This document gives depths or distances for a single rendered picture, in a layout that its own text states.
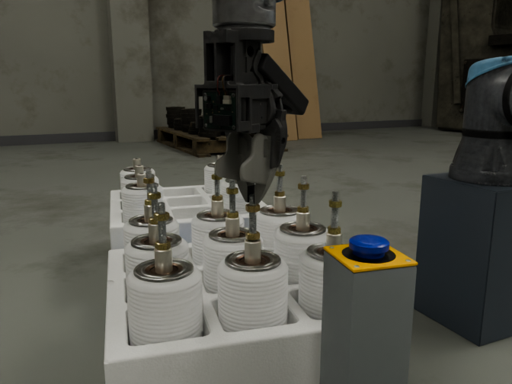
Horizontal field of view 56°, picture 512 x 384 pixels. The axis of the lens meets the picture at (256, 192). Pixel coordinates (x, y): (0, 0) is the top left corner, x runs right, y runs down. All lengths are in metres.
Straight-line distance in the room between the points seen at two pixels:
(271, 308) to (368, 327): 0.17
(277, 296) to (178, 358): 0.15
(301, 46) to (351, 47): 0.94
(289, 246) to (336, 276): 0.27
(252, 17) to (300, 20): 4.02
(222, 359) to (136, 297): 0.13
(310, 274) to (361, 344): 0.19
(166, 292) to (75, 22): 3.85
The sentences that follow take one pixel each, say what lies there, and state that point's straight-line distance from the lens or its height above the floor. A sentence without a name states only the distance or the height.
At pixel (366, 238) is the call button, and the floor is 0.33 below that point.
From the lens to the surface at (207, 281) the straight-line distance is 0.76.
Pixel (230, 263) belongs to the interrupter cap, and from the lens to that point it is 0.64.
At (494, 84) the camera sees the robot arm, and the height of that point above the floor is 0.48.
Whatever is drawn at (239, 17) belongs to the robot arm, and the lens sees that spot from 0.57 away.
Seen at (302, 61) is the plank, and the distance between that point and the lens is 4.47.
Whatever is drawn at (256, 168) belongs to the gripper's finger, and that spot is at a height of 0.38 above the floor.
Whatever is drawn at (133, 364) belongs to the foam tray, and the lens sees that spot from 0.60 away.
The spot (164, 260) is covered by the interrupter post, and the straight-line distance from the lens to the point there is 0.62.
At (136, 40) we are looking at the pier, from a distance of 4.23.
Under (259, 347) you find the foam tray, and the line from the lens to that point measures 0.62.
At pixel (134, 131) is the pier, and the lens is 4.23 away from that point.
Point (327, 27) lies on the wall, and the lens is 5.16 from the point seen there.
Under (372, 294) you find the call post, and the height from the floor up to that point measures 0.29.
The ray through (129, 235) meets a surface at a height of 0.24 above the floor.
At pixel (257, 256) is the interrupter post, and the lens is 0.64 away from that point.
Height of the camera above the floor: 0.48
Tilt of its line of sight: 13 degrees down
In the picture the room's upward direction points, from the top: straight up
